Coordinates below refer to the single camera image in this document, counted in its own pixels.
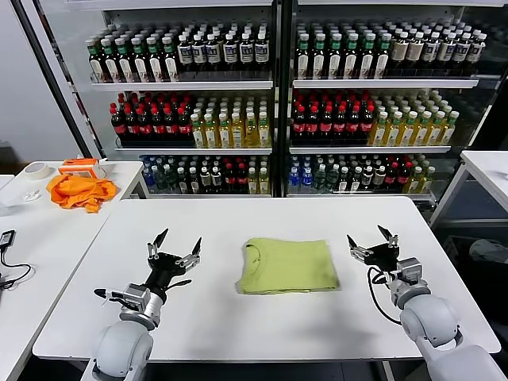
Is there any white cap beige label bottle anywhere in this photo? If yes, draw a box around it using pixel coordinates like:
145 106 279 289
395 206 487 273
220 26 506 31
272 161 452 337
390 33 411 75
406 33 426 75

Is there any white drink display shelf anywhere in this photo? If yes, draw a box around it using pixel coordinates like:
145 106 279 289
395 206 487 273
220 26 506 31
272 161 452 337
283 0 508 203
65 0 281 199

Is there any black slanted frame post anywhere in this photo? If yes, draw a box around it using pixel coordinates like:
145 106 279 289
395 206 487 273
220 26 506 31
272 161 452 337
11 0 102 160

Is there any green cap dark tea bottle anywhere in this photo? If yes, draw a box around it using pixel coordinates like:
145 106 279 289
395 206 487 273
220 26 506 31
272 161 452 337
161 36 180 83
146 36 165 83
131 37 151 83
87 37 107 84
374 33 392 80
116 37 136 84
359 33 377 80
328 33 344 80
101 37 121 84
312 33 329 80
296 33 313 80
343 33 360 80

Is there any large white work table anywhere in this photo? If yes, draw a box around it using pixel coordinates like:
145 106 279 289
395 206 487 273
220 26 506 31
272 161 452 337
32 196 502 363

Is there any orange and white box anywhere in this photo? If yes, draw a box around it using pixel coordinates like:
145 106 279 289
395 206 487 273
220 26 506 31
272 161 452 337
57 157 108 180

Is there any crumpled orange cloth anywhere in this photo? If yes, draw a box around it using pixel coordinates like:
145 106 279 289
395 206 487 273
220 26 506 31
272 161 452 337
45 174 119 214

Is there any grey bundled cloth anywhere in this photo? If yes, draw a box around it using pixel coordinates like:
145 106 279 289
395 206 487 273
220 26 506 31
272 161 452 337
469 239 508 271

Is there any white cap blue label bottle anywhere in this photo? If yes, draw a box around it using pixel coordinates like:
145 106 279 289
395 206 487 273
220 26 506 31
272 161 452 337
254 33 271 73
421 33 442 75
466 33 487 75
206 34 223 73
436 33 458 75
223 33 240 73
178 34 194 73
192 34 208 73
238 33 255 73
452 33 473 75

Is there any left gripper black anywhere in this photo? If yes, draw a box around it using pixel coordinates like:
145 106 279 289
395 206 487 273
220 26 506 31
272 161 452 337
143 228 203 298

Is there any long white side table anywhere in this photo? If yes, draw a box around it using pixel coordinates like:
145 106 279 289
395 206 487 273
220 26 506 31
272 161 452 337
0 160 144 381

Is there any thin black adapter cable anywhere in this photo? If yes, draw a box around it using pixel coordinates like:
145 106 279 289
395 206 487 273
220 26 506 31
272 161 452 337
0 245 32 293

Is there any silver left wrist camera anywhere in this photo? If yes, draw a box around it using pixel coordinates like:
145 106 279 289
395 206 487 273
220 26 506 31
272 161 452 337
120 283 152 315

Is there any small red cap cola bottle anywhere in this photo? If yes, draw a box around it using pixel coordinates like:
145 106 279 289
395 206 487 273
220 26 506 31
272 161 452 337
237 158 249 194
385 161 400 192
224 158 237 194
398 161 412 192

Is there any light green t-shirt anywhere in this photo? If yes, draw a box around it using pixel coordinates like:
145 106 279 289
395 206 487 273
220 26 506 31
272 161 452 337
236 237 341 296

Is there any black vertical shelf post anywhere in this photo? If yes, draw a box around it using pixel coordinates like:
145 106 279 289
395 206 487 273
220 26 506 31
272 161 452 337
272 0 297 198

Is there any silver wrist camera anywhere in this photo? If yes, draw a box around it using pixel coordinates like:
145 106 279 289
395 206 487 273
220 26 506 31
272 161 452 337
120 283 152 315
391 256 425 287

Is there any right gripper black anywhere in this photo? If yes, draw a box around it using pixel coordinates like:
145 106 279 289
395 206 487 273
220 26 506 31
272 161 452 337
346 224 401 274

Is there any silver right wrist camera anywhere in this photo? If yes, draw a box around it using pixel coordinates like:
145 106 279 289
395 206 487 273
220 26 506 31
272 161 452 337
391 256 425 287

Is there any beige masking tape roll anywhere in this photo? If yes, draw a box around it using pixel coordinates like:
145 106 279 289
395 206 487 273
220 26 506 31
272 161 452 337
23 161 52 180

